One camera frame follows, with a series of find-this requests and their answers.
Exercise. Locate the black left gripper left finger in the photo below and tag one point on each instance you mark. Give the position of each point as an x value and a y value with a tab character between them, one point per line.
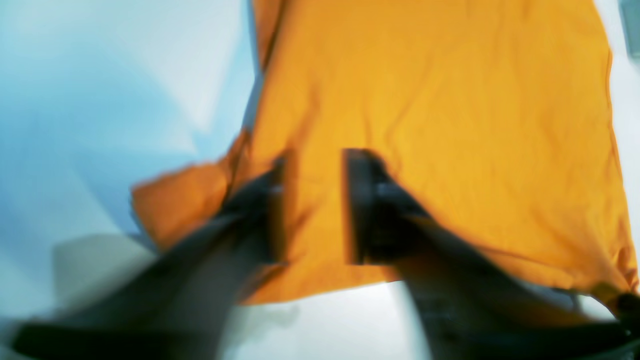
175	309

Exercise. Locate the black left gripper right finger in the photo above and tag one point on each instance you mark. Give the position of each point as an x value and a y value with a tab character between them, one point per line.
469	308

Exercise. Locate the orange t-shirt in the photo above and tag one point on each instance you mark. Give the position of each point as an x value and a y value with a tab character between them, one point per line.
494	114

